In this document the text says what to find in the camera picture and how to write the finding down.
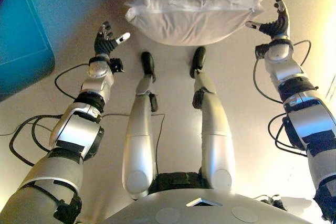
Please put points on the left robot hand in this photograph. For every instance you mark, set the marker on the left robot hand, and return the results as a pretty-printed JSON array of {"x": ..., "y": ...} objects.
[{"x": 103, "y": 44}]

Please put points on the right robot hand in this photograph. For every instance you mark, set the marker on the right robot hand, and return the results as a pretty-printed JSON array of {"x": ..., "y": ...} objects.
[{"x": 279, "y": 28}]

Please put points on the white fringed cushion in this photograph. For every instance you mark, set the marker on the white fringed cushion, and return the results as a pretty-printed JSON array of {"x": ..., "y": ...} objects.
[{"x": 194, "y": 24}]

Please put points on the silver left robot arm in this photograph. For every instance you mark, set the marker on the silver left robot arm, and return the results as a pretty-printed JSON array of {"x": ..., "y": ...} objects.
[{"x": 76, "y": 129}]

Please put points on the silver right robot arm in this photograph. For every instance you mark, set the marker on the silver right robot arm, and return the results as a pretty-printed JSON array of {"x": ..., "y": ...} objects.
[{"x": 307, "y": 124}]

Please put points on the glossy reflective cabinet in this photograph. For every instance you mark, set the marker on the glossy reflective cabinet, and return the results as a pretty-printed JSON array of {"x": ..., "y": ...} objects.
[{"x": 23, "y": 37}]

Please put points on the silver left robot leg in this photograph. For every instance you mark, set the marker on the silver left robot leg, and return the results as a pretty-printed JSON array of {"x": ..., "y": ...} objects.
[{"x": 139, "y": 142}]

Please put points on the silver robot leg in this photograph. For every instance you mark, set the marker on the silver robot leg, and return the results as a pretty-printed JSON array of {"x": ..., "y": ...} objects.
[
  {"x": 139, "y": 142},
  {"x": 218, "y": 142}
]

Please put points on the silver right robot leg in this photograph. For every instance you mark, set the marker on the silver right robot leg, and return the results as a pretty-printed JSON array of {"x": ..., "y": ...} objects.
[{"x": 218, "y": 142}]

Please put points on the silver robot torso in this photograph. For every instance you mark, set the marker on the silver robot torso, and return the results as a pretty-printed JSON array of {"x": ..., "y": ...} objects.
[{"x": 183, "y": 208}]

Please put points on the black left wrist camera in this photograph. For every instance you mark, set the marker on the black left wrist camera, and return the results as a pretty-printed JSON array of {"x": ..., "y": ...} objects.
[{"x": 116, "y": 65}]

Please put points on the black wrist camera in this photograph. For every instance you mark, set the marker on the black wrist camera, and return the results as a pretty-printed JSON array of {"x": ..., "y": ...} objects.
[
  {"x": 261, "y": 51},
  {"x": 116, "y": 65}
]

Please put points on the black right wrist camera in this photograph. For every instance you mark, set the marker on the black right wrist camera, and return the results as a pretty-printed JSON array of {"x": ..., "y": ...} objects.
[{"x": 261, "y": 51}]

